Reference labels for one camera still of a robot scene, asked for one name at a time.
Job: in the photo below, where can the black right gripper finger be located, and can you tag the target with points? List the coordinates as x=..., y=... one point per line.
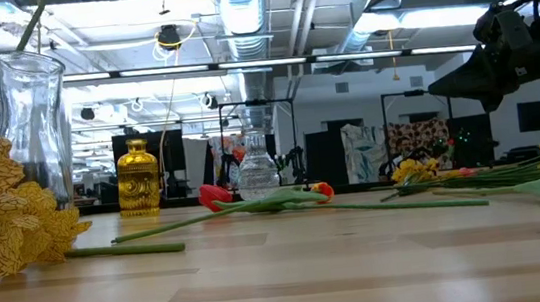
x=473, y=79

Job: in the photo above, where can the tall clear glass vase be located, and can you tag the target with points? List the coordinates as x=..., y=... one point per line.
x=33, y=120

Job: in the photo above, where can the ribbed clear glass vase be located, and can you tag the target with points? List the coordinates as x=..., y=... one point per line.
x=257, y=172

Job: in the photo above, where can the amber glass bottle vase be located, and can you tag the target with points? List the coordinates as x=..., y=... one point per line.
x=138, y=185

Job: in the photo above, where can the black partition panel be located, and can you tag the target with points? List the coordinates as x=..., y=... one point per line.
x=476, y=149
x=324, y=160
x=172, y=151

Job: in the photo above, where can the brown floral patterned cloth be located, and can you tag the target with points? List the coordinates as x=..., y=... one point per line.
x=418, y=130

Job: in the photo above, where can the black background desk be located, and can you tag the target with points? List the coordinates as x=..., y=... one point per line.
x=521, y=152

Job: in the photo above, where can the person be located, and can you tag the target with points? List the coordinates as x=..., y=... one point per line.
x=404, y=147

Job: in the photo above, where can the white teal patterned cloth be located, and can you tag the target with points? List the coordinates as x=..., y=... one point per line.
x=363, y=151

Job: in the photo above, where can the long linear ceiling light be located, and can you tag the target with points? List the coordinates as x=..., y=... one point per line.
x=261, y=63

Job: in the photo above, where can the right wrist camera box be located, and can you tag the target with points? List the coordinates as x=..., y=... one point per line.
x=506, y=28

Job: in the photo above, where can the black metal rig frame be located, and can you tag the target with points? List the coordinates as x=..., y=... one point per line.
x=255, y=102
x=414, y=92

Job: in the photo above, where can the black ceiling camera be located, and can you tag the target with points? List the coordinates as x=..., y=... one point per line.
x=169, y=36

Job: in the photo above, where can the black metal table frame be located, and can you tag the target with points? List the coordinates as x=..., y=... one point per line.
x=100, y=209

